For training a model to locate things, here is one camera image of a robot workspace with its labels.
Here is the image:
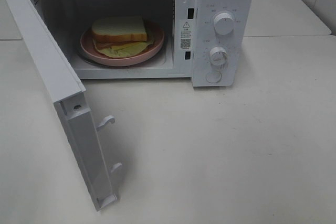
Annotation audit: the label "round white door button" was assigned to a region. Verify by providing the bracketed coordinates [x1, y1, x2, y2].
[206, 71, 222, 83]

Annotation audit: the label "upper white power knob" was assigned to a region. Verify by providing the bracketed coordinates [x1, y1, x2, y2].
[213, 11, 235, 35]

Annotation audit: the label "pink round plate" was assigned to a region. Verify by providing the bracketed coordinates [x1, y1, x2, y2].
[80, 20, 164, 67]

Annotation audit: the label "white microwave door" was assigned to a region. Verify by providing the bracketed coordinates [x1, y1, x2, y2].
[6, 0, 123, 211]

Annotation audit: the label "lower white timer knob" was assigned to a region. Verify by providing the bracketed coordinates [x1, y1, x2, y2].
[209, 46, 228, 66]

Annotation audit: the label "toast sandwich with cheese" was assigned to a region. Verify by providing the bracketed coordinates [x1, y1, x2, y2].
[91, 16, 155, 58]

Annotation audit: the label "glass microwave turntable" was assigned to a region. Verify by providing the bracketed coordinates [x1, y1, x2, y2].
[70, 45, 171, 69]

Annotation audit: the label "white microwave oven body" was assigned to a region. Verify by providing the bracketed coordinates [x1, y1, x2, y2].
[33, 0, 251, 87]

